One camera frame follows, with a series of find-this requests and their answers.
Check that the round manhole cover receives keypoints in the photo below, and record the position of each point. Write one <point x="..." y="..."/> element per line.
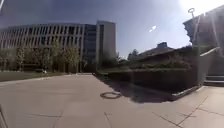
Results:
<point x="110" y="95"/>

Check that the low building with sloped roof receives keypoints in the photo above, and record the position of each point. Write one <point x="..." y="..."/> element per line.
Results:
<point x="153" y="50"/>

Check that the bushes on planter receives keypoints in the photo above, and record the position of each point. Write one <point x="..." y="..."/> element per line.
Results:
<point x="160" y="61"/>

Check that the grey concrete slab pavement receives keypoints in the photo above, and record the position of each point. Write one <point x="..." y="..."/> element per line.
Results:
<point x="66" y="103"/>

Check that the large curved glass building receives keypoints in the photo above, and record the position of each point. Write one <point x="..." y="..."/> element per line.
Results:
<point x="53" y="36"/>

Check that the row of trees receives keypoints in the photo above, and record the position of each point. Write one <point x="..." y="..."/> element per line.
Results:
<point x="43" y="58"/>

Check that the green lawn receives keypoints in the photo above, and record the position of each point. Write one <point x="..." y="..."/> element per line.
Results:
<point x="20" y="76"/>

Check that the dark building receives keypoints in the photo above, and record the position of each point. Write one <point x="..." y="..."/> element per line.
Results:
<point x="208" y="28"/>

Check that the concrete steps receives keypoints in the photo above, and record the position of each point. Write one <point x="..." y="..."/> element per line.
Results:
<point x="215" y="80"/>

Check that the dark concrete planter wall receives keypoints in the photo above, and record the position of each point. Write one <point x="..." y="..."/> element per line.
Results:
<point x="156" y="80"/>

